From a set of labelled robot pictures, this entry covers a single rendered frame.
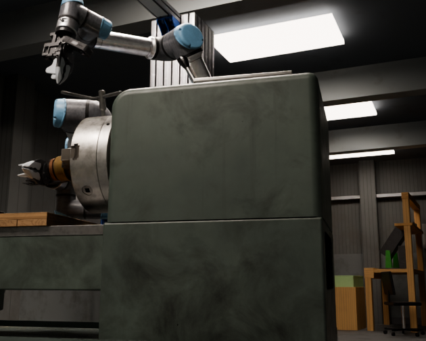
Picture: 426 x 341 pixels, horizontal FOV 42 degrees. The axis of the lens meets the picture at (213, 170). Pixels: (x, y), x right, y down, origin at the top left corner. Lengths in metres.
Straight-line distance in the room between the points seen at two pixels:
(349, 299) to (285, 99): 8.01
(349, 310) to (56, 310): 4.57
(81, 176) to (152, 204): 0.29
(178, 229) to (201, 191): 0.12
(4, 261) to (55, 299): 5.74
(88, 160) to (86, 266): 0.31
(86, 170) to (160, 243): 0.36
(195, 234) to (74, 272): 0.39
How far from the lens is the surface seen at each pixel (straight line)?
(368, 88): 6.43
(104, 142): 1.69
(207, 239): 1.46
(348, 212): 11.38
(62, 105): 2.27
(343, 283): 9.43
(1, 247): 1.80
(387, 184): 11.36
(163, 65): 2.84
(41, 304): 7.31
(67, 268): 1.67
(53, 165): 1.89
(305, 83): 1.50
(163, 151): 1.54
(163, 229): 1.50
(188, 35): 2.29
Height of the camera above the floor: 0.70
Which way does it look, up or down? 12 degrees up
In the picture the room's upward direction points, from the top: straight up
